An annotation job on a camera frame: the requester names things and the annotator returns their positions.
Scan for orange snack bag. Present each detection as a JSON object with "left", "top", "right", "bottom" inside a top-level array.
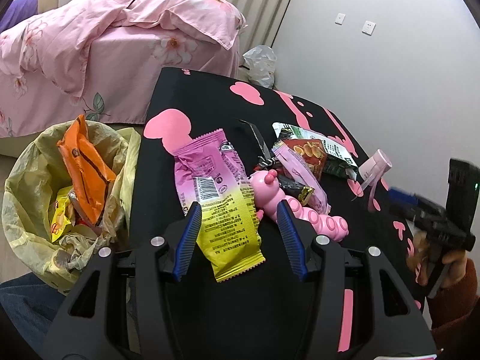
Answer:
[{"left": 56, "top": 115, "right": 116, "bottom": 227}]

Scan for black pink table cloth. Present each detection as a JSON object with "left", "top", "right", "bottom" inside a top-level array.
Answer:
[{"left": 128, "top": 67, "right": 432, "bottom": 353}]

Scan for trash bin with yellow liner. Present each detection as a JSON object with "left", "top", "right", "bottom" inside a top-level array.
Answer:
[{"left": 1, "top": 119, "right": 143, "bottom": 295}]

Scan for purple pillow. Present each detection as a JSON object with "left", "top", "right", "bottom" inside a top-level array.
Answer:
[{"left": 0, "top": 0, "right": 38, "bottom": 33}]

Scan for pink floral bed sheet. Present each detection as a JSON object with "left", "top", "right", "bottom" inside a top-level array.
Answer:
[{"left": 1, "top": 27, "right": 240, "bottom": 138}]

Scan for pink caterpillar toy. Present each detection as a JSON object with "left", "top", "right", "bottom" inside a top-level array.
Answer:
[{"left": 249, "top": 170, "right": 349, "bottom": 242}]

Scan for white wall switch left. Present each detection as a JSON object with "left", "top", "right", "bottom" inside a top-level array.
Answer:
[{"left": 335, "top": 13, "right": 346, "bottom": 25}]

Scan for person right hand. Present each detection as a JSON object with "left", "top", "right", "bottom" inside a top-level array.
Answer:
[{"left": 414, "top": 232, "right": 470, "bottom": 290}]

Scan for light pink sachet wrapper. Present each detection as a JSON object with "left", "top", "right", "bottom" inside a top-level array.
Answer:
[{"left": 272, "top": 141, "right": 331, "bottom": 215}]

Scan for beige bed frame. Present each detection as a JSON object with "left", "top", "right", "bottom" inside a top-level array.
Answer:
[{"left": 37, "top": 0, "right": 59, "bottom": 14}]

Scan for pink floral duvet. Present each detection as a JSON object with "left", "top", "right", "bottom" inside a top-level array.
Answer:
[{"left": 1, "top": 0, "right": 247, "bottom": 98}]

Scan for black yellow small packet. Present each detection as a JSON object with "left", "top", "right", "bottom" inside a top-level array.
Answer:
[{"left": 277, "top": 174, "right": 314, "bottom": 206}]

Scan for white wall switch right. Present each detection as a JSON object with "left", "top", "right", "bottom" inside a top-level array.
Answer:
[{"left": 361, "top": 20, "right": 376, "bottom": 36}]

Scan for blue jeans leg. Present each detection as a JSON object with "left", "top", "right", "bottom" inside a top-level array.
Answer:
[{"left": 1, "top": 273, "right": 66, "bottom": 359}]

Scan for green white carton wrapper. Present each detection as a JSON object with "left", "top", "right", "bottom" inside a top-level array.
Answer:
[{"left": 272, "top": 122, "right": 358, "bottom": 180}]

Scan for clear plastic bag on floor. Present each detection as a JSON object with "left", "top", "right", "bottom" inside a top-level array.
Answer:
[{"left": 242, "top": 45, "right": 278, "bottom": 89}]

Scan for pink small bottle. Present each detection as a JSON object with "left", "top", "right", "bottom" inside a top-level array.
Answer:
[{"left": 348, "top": 149, "right": 392, "bottom": 212}]

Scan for red snack packet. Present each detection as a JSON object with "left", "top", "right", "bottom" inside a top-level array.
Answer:
[{"left": 283, "top": 139, "right": 328, "bottom": 181}]

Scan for white wall switch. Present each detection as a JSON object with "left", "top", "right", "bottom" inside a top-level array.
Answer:
[
  {"left": 335, "top": 13, "right": 346, "bottom": 25},
  {"left": 361, "top": 20, "right": 376, "bottom": 36}
]

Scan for yellow snack packet in bin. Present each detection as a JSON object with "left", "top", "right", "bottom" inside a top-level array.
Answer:
[{"left": 49, "top": 186, "right": 76, "bottom": 243}]

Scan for black silver wrapper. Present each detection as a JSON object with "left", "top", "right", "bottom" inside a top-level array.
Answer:
[{"left": 240, "top": 119, "right": 281, "bottom": 171}]

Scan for pink yellow snack wrapper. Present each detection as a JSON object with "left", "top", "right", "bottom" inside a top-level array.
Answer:
[{"left": 173, "top": 128, "right": 265, "bottom": 283}]

